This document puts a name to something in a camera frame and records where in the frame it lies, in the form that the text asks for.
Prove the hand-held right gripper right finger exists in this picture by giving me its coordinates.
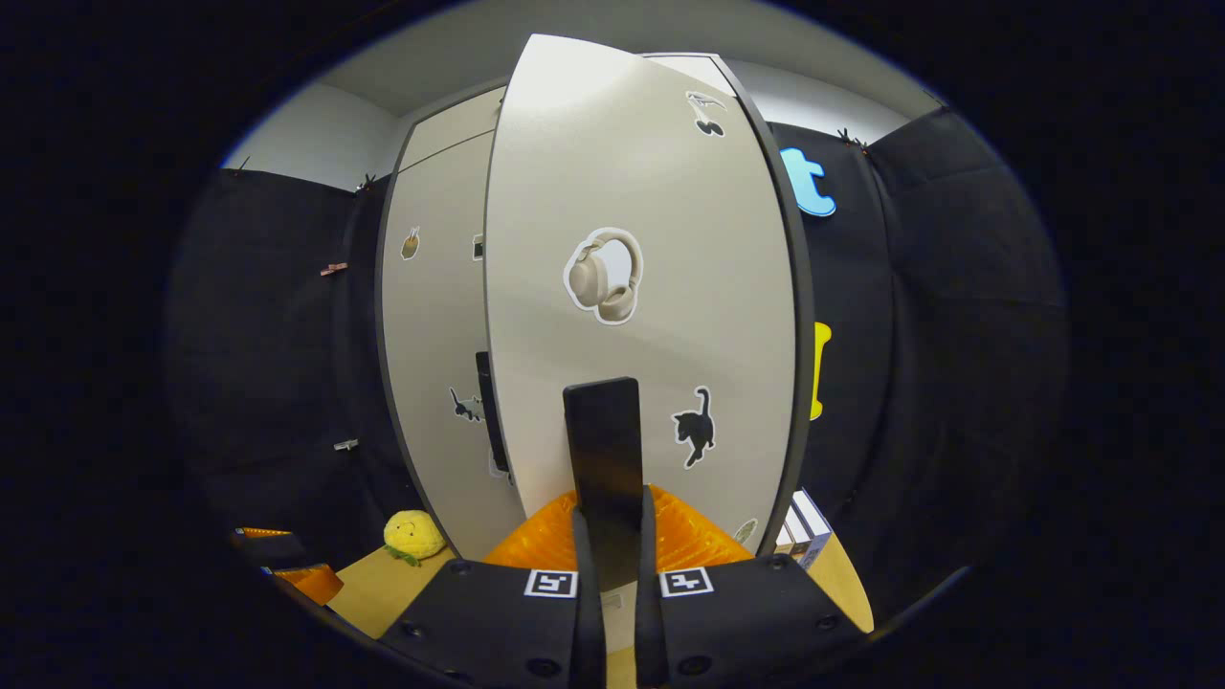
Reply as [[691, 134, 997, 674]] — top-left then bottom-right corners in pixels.
[[634, 483, 874, 689]]

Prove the beige cabinet door headphone sticker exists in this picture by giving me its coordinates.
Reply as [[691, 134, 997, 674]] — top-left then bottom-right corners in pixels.
[[483, 33, 800, 561]]

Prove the black door handle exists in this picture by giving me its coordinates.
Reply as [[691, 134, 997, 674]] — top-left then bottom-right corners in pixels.
[[476, 351, 511, 475], [563, 376, 644, 589]]

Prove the black backdrop cloth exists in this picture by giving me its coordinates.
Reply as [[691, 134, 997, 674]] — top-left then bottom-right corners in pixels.
[[163, 105, 1068, 623]]

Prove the white cardboard box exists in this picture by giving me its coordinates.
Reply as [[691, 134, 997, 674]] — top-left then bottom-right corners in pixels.
[[773, 488, 834, 572]]

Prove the beige double-door shoe cabinet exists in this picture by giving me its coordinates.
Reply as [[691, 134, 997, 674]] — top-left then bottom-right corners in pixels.
[[375, 53, 814, 566]]

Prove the yellow plush toy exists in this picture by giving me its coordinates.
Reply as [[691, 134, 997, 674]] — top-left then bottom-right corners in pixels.
[[384, 510, 448, 567]]

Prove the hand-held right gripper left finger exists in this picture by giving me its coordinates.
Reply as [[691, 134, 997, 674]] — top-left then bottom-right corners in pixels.
[[378, 488, 606, 689]]

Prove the beige cabinet door camera sticker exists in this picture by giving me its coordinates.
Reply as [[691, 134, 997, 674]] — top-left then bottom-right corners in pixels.
[[380, 129, 518, 561]]

